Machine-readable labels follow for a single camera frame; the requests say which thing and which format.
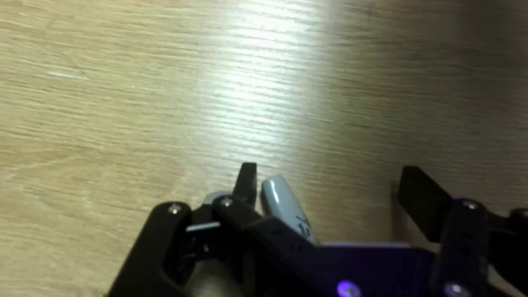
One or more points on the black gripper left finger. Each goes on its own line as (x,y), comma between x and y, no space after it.
(220,236)

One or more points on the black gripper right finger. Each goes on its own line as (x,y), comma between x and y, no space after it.
(467,236)

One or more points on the small grey object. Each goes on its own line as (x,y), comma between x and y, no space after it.
(286,206)

